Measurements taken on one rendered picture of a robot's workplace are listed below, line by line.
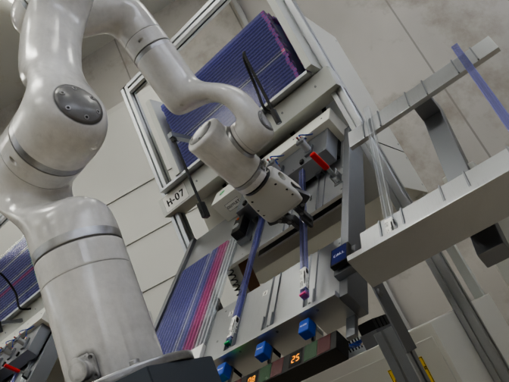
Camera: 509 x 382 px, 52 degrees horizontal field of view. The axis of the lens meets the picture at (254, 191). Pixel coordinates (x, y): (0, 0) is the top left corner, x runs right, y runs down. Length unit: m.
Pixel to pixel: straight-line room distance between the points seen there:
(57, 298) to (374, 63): 4.13
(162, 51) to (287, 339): 0.62
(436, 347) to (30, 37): 1.00
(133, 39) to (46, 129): 0.44
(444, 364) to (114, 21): 1.00
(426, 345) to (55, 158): 0.87
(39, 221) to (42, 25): 0.36
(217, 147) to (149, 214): 3.73
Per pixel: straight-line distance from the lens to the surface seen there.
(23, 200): 0.80
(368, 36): 4.75
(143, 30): 1.12
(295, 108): 1.60
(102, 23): 1.14
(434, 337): 1.25
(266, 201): 1.11
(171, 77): 1.08
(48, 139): 0.74
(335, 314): 0.99
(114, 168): 5.04
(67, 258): 0.69
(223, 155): 1.03
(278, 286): 1.16
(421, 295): 4.11
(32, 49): 0.91
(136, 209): 4.81
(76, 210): 0.71
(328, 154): 1.40
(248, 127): 1.01
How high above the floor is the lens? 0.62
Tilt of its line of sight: 20 degrees up
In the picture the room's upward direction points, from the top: 25 degrees counter-clockwise
